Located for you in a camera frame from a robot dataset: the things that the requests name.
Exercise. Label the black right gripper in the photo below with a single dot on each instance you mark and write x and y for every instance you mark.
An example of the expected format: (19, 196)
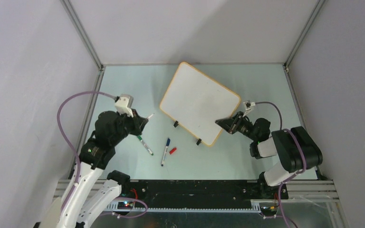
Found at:
(231, 124)

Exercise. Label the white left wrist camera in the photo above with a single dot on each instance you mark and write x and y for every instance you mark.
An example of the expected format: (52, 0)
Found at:
(123, 104)

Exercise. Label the orange framed whiteboard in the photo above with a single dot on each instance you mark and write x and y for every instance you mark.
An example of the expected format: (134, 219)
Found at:
(195, 101)

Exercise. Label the right control board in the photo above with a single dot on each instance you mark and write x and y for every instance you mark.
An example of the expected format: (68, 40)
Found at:
(270, 209)

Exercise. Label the left control board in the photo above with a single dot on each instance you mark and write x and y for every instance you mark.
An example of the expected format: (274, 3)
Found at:
(125, 205)

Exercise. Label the control board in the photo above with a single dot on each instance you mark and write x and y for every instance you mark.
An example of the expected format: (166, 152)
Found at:
(125, 205)
(270, 209)

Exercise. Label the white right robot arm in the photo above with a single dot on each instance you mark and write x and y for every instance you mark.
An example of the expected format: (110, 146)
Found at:
(295, 149)

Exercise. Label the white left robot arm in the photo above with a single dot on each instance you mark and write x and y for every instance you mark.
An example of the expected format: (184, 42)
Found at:
(75, 209)

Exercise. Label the green whiteboard marker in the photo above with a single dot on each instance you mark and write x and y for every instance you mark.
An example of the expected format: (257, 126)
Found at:
(145, 145)

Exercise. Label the blue whiteboard marker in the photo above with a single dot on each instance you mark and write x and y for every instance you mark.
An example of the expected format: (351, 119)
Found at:
(165, 151)

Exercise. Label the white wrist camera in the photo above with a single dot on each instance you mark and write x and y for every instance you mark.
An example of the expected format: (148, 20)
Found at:
(248, 106)
(123, 104)

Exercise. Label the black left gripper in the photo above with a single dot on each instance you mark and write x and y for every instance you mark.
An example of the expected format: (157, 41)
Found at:
(139, 122)

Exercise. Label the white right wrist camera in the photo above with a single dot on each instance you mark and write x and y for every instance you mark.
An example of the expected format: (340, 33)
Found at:
(248, 106)

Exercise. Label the red marker cap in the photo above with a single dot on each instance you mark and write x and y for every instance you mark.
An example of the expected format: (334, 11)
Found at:
(172, 150)

